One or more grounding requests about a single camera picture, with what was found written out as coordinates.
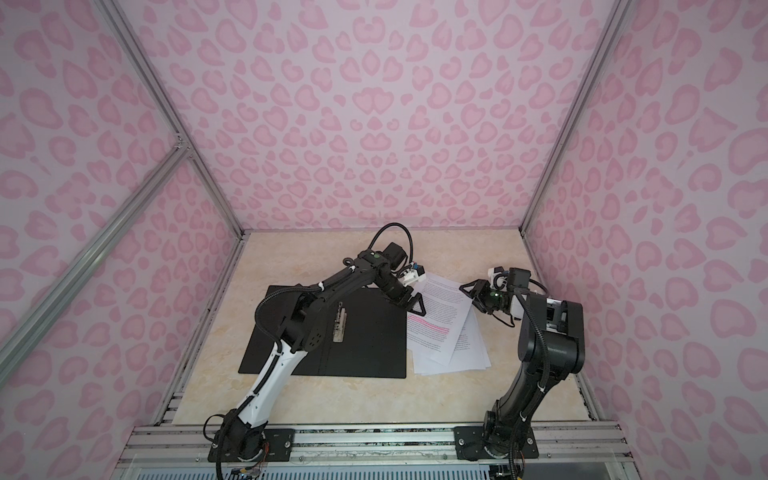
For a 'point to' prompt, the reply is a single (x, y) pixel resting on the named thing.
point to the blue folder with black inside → (364, 336)
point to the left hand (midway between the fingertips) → (419, 306)
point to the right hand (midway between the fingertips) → (468, 287)
